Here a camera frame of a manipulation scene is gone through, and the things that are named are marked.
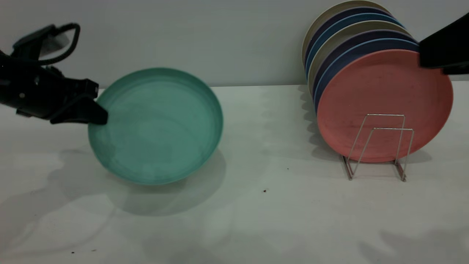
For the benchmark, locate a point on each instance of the teal blue round plate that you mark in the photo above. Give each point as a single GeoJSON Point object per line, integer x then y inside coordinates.
{"type": "Point", "coordinates": [339, 26]}

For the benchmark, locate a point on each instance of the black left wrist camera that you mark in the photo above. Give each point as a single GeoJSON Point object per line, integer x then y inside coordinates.
{"type": "Point", "coordinates": [33, 42]}

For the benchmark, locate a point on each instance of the dark navy round plate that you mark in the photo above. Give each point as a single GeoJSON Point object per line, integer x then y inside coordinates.
{"type": "Point", "coordinates": [331, 22]}

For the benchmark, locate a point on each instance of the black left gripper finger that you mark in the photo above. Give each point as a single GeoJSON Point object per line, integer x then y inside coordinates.
{"type": "Point", "coordinates": [82, 88]}
{"type": "Point", "coordinates": [84, 113]}

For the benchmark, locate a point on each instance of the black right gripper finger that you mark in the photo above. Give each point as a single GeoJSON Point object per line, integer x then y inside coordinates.
{"type": "Point", "coordinates": [450, 44]}
{"type": "Point", "coordinates": [458, 69]}

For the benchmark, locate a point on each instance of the dark purple round plate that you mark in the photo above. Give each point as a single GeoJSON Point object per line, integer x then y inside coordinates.
{"type": "Point", "coordinates": [351, 42]}

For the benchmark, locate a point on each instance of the green round plate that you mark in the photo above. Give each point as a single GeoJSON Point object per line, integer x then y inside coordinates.
{"type": "Point", "coordinates": [157, 128]}

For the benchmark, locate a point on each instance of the pink round plate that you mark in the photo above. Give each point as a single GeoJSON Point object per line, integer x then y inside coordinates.
{"type": "Point", "coordinates": [384, 91]}

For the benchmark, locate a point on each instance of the beige round plate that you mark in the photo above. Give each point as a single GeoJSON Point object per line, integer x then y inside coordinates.
{"type": "Point", "coordinates": [329, 47]}
{"type": "Point", "coordinates": [322, 16]}

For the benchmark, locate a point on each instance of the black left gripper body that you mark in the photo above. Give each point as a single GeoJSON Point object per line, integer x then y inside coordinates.
{"type": "Point", "coordinates": [29, 88]}

